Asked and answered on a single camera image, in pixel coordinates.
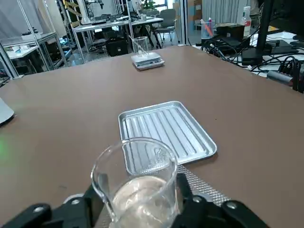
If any white work table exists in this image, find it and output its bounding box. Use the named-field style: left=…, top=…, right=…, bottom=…
left=72, top=16, right=165, bottom=65

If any clear cup of pens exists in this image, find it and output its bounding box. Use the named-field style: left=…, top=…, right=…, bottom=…
left=200, top=17, right=217, bottom=45

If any ribbed metal tray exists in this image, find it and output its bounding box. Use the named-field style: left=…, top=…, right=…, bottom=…
left=118, top=100, right=218, bottom=177

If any large glass beaker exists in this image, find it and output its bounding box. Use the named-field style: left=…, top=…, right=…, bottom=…
left=128, top=35, right=150, bottom=57

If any aluminium frame rail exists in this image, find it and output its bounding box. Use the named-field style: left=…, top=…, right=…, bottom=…
left=0, top=42, right=26, bottom=80

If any grey office chair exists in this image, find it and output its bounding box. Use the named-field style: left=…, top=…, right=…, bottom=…
left=154, top=9, right=178, bottom=49

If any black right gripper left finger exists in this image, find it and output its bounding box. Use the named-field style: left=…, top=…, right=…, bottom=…
left=0, top=184, right=105, bottom=228

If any black equipment case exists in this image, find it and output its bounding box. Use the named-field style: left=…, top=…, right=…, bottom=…
left=105, top=37, right=130, bottom=57

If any black cable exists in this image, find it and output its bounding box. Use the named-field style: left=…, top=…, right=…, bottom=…
left=201, top=38, right=304, bottom=73

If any small glass beaker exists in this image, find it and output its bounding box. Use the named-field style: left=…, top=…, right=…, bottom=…
left=91, top=137, right=179, bottom=228

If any digital kitchen scale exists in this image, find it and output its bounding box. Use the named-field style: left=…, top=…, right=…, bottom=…
left=131, top=52, right=165, bottom=71

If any grey metal cylinder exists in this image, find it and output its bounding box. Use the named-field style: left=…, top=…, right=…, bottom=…
left=266, top=70, right=295, bottom=84

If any aluminium frame post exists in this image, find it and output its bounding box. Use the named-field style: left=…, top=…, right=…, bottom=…
left=178, top=0, right=191, bottom=46

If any dark brown box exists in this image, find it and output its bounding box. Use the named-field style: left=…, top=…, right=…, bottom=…
left=215, top=23, right=251, bottom=41

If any black metal stand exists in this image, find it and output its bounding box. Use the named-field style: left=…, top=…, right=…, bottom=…
left=241, top=0, right=299, bottom=66

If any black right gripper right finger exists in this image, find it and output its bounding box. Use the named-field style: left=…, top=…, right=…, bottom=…
left=172, top=173, right=271, bottom=228

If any metal shelf rack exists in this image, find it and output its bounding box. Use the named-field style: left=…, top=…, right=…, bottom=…
left=0, top=0, right=70, bottom=79

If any clear bottle red label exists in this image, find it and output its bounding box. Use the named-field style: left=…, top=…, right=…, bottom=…
left=241, top=6, right=252, bottom=39

